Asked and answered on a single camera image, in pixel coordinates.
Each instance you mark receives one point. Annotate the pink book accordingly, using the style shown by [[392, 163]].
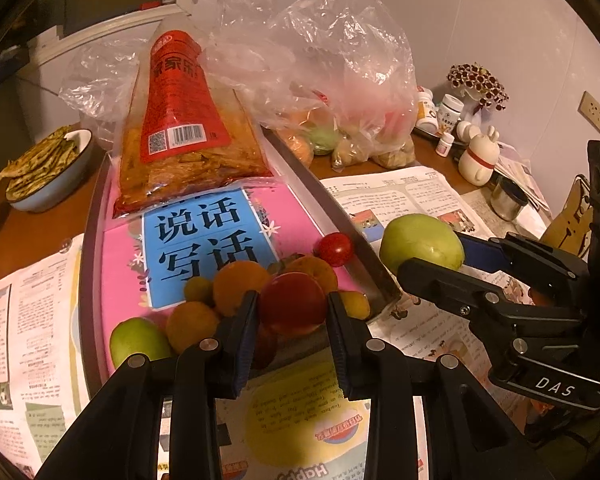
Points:
[[122, 270]]

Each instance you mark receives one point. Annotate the clear bag of longans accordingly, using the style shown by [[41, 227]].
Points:
[[395, 155]]

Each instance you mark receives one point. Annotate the wall socket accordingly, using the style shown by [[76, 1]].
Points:
[[595, 112]]

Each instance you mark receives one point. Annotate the stack of flatbreads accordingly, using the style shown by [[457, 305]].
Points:
[[40, 160]]

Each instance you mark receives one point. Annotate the blue tissue pack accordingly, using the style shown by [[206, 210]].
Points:
[[0, 67]]

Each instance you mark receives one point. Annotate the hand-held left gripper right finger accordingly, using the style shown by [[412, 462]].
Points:
[[339, 355]]

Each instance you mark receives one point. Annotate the bagged green apple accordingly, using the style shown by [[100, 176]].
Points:
[[324, 140]]

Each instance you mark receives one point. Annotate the steel cup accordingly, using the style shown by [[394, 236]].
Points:
[[507, 202]]

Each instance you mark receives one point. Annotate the large green apple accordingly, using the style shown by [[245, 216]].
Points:
[[420, 242]]

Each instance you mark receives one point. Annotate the blue bowl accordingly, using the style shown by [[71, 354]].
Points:
[[50, 190]]

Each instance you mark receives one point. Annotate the yellow cardboard panel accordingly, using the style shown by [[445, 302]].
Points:
[[572, 220]]

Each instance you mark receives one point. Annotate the pile of papers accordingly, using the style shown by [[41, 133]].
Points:
[[522, 170]]

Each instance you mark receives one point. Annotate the small red tomato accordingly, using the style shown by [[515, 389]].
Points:
[[334, 249]]

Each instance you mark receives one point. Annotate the small folded newspaper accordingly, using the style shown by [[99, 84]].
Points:
[[30, 310]]

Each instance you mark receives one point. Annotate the beaded flower ornament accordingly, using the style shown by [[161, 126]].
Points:
[[480, 82]]

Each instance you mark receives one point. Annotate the red snack bag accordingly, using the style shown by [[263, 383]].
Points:
[[180, 110]]

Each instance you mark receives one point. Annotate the bagged orange mandarin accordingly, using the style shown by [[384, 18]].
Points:
[[297, 147]]

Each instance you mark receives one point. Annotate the small white pill bottle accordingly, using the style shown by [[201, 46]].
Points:
[[445, 145]]

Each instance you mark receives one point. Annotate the white cabinet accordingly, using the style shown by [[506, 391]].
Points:
[[70, 45]]

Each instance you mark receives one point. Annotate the clear plastic bag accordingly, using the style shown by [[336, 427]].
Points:
[[330, 50]]

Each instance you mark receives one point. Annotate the small green apple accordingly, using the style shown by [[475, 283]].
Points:
[[137, 340]]

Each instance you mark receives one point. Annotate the pink book box tray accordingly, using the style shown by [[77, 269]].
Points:
[[330, 195]]

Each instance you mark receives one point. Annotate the white medicine bottle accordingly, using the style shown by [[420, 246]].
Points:
[[450, 112]]

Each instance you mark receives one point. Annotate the large colourful newspaper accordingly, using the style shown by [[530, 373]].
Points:
[[420, 190]]

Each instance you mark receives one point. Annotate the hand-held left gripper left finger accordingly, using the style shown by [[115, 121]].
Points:
[[245, 355]]

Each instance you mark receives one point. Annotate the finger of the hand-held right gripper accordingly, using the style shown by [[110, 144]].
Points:
[[480, 254], [430, 275]]

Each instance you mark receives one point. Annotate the white jar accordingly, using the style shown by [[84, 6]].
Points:
[[425, 109]]

